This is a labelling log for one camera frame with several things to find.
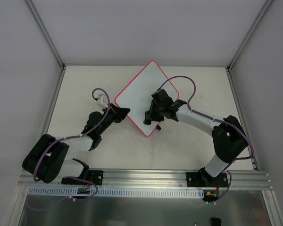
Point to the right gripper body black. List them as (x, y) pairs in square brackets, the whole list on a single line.
[(152, 110)]

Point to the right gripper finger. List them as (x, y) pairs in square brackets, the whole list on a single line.
[(152, 112), (156, 117)]

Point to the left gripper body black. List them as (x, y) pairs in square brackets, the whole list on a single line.
[(118, 113)]

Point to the black bone-shaped eraser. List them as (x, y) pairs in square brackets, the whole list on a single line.
[(147, 121)]

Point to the pink framed whiteboard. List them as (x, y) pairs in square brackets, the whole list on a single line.
[(137, 95)]

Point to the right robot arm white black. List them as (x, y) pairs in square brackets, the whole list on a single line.
[(229, 139)]

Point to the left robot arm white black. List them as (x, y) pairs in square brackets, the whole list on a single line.
[(47, 159)]

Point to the black object bottom edge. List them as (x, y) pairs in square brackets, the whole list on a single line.
[(215, 221)]

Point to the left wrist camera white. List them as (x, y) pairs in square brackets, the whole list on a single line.
[(102, 101)]

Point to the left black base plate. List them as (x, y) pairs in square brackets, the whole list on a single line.
[(96, 177)]

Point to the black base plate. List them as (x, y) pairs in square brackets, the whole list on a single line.
[(198, 179), (96, 177)]

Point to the aluminium mounting rail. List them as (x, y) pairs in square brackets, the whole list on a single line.
[(175, 179)]

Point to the white slotted cable duct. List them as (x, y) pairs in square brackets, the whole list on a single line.
[(117, 192)]

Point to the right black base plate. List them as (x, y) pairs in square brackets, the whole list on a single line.
[(198, 179)]

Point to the left aluminium frame post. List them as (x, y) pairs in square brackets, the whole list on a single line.
[(41, 26)]

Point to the aluminium frame post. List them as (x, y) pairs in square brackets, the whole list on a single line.
[(259, 17), (41, 26)]

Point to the right aluminium frame post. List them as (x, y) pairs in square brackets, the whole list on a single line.
[(259, 17)]

